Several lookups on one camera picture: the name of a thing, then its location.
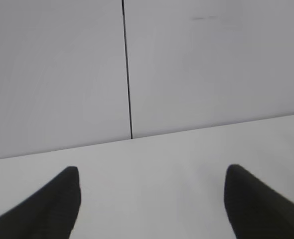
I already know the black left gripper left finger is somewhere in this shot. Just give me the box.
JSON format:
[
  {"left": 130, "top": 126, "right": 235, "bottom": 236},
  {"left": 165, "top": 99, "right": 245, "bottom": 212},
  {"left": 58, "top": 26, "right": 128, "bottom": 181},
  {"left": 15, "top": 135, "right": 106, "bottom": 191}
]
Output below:
[{"left": 0, "top": 166, "right": 81, "bottom": 239}]

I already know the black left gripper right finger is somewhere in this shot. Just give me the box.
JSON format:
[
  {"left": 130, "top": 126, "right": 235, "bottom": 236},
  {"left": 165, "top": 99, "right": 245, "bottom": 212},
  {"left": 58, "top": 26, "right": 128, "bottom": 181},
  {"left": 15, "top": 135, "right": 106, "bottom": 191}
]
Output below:
[{"left": 224, "top": 164, "right": 294, "bottom": 239}]

